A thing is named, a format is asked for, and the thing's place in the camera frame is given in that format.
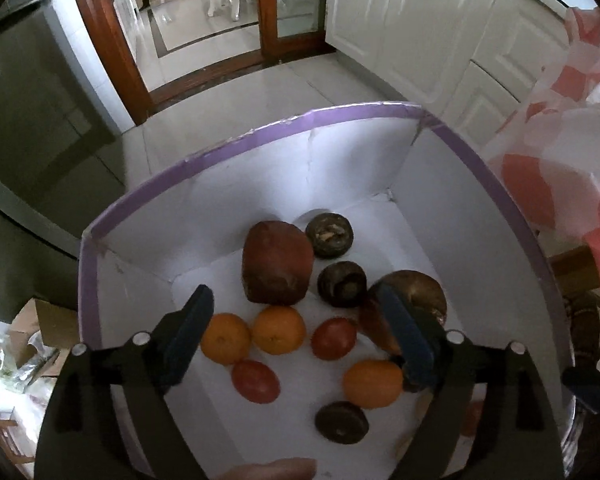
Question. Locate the large red tomato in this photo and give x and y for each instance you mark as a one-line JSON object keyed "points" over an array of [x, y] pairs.
{"points": [[334, 338]]}

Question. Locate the wooden door frame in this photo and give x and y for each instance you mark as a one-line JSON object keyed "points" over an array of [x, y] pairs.
{"points": [[115, 60]]}

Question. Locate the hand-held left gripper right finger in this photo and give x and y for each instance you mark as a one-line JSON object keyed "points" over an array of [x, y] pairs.
{"points": [[405, 332]]}

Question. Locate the small red tomato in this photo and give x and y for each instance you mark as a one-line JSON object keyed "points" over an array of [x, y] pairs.
{"points": [[255, 381]]}

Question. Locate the wooden chair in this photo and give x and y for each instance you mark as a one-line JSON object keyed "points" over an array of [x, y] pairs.
{"points": [[580, 270]]}

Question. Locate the wooden framed glass door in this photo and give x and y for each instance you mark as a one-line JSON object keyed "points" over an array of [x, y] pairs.
{"points": [[295, 10]]}

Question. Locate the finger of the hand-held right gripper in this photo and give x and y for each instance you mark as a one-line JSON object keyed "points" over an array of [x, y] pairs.
{"points": [[587, 385]]}

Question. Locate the person's left hand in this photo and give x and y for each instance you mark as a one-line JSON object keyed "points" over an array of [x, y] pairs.
{"points": [[275, 470]]}

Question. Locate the dark brown round fruit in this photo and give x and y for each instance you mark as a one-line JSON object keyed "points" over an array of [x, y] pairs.
{"points": [[330, 235], [342, 285], [341, 422]]}

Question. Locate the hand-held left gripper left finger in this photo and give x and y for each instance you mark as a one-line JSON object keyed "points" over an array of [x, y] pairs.
{"points": [[185, 345]]}

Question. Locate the orange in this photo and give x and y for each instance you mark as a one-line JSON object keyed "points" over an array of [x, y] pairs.
{"points": [[279, 330], [372, 384], [225, 338]]}

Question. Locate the white box with purple rim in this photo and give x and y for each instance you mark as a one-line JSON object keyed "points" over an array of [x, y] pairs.
{"points": [[355, 160]]}

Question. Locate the cardboard box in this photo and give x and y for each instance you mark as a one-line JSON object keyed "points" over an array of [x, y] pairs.
{"points": [[45, 320]]}

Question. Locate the dark grey refrigerator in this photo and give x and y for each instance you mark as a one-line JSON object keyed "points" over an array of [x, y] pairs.
{"points": [[40, 110]]}

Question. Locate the red white checked plastic tablecloth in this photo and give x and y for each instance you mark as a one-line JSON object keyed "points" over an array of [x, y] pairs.
{"points": [[555, 160]]}

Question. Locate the dark red apple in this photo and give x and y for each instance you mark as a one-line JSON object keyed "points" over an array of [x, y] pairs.
{"points": [[277, 265]]}

